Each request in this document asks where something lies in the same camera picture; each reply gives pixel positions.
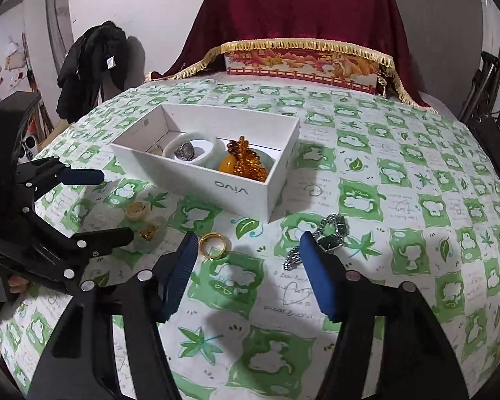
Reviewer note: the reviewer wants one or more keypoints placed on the red gold decorated box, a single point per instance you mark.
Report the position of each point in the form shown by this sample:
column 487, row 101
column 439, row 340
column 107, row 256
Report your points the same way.
column 333, row 68

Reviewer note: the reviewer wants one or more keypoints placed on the person's left hand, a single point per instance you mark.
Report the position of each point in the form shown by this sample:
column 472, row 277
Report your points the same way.
column 18, row 284

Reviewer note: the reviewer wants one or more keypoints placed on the green white patterned bedsheet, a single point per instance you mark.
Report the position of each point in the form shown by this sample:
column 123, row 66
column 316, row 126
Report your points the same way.
column 421, row 198

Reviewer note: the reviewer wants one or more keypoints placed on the black folding chair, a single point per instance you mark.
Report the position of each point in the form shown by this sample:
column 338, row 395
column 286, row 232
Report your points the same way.
column 481, row 109

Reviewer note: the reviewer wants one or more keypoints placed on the green jade bangle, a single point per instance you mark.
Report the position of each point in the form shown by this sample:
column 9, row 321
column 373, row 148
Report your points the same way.
column 252, row 162

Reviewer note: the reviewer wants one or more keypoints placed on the black jacket on chair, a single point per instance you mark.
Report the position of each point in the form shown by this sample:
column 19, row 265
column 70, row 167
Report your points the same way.
column 102, row 48

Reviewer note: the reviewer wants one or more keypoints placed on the dark red velvet cloth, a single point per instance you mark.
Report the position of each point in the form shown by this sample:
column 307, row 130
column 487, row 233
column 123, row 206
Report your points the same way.
column 371, row 30

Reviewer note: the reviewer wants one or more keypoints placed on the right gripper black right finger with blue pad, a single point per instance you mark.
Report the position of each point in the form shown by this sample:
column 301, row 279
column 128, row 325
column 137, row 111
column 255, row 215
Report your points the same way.
column 417, row 362

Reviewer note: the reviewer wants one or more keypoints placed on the white jade gold pendant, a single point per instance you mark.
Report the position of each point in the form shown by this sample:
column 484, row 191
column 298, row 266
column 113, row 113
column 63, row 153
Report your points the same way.
column 150, row 235

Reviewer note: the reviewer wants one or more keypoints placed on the white vivo cardboard box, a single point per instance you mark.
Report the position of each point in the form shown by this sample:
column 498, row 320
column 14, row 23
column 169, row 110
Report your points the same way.
column 275, row 134

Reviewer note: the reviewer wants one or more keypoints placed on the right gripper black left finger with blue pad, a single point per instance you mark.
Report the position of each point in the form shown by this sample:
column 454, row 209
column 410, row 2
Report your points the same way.
column 78, row 361

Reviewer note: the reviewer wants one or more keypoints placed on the white sunglasses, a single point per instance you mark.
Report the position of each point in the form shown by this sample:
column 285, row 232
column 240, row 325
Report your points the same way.
column 28, row 149

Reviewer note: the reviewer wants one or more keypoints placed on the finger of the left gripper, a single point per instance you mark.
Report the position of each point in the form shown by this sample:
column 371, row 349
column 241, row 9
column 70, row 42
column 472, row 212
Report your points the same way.
column 69, row 176
column 103, row 242

